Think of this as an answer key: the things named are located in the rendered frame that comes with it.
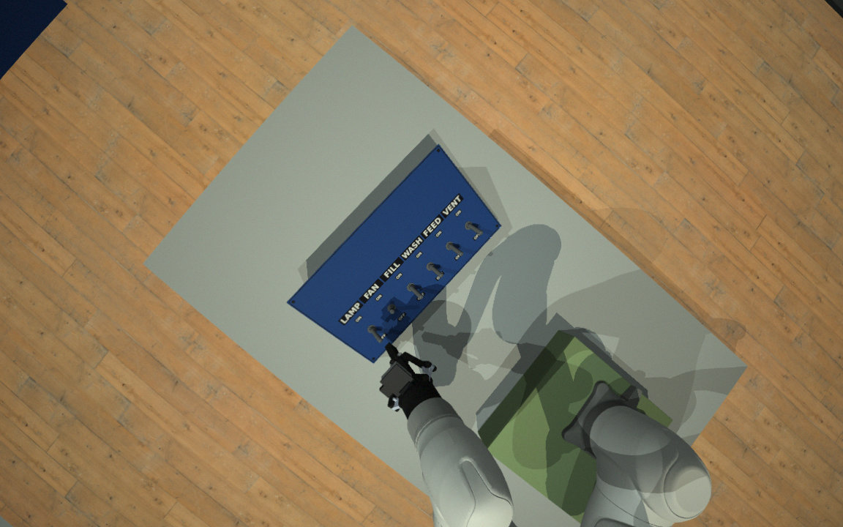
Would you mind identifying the blue switch panel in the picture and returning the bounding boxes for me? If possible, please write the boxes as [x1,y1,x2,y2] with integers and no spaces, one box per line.
[286,146,501,364]

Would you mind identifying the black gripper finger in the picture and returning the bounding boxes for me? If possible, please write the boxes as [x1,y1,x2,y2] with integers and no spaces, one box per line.
[387,343,437,385]
[385,345,400,412]

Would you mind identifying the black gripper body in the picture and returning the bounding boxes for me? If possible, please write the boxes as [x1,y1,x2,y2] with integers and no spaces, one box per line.
[398,373,441,419]

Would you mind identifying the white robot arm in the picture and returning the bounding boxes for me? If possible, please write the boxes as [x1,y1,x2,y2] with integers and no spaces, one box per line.
[379,361,711,527]

